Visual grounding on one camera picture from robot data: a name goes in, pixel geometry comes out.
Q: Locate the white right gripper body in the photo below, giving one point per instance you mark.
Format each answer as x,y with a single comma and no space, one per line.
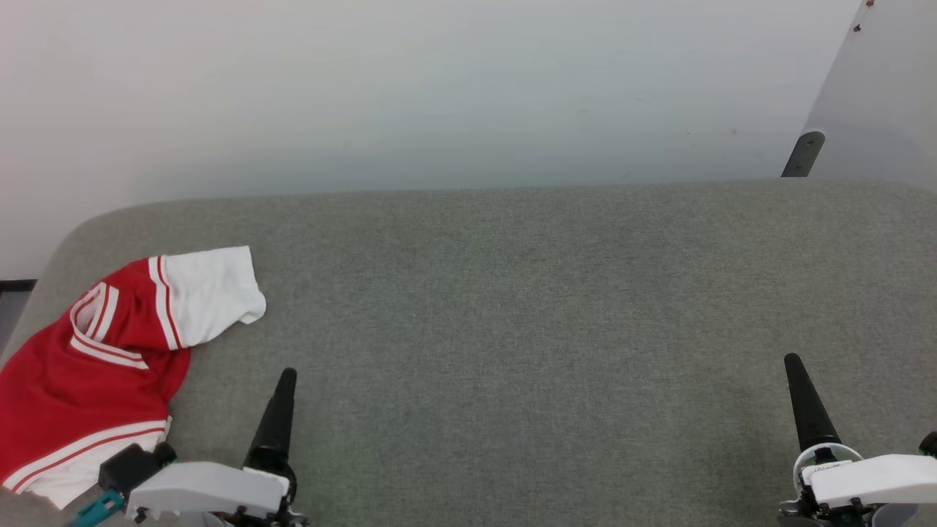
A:
871,476

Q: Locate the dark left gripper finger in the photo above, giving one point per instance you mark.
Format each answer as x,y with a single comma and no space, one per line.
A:
278,417

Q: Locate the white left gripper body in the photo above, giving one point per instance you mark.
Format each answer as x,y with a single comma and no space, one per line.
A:
205,487

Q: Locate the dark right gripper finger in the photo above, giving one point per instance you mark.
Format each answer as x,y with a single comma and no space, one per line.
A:
809,402

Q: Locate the red and white jersey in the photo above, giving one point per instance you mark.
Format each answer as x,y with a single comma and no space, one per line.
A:
66,380

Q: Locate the grey fabric sofa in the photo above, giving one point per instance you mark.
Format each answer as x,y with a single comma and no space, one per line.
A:
512,329

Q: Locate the black baseboard strip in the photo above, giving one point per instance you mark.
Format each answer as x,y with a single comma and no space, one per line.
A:
16,285

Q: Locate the white board panel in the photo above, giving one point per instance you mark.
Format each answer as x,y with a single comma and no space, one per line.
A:
886,95

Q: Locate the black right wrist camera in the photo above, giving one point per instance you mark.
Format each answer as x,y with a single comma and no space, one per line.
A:
930,443

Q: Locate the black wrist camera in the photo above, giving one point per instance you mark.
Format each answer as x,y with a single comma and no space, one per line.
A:
128,468
930,443

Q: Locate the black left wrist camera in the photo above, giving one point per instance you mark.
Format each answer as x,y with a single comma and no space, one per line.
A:
128,468

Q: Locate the dark metal bracket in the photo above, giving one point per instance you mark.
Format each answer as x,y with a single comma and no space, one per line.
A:
803,154

